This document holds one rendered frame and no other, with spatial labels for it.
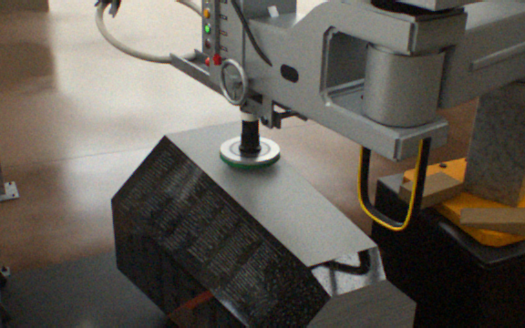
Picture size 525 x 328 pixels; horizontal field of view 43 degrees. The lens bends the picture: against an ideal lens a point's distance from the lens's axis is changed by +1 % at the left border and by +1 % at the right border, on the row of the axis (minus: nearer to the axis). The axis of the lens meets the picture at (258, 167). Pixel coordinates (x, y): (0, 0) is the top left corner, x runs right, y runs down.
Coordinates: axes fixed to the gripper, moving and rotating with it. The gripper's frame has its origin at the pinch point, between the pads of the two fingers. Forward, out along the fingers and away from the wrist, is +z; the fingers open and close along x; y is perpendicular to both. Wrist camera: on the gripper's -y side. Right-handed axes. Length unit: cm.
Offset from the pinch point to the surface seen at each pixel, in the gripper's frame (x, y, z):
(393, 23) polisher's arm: 115, 65, -88
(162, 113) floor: -27, -131, 167
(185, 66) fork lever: 48, 22, -11
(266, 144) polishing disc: 90, 30, -4
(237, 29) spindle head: 71, 40, -50
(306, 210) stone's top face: 115, 59, -13
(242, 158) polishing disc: 86, 44, -5
